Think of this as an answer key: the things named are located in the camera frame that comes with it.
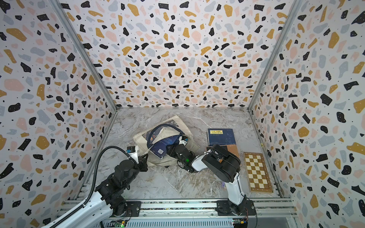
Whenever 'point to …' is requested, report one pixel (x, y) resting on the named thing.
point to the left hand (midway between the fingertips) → (150, 154)
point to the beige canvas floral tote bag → (142, 140)
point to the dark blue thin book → (160, 149)
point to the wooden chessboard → (258, 176)
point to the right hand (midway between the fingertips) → (168, 148)
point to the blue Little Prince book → (220, 136)
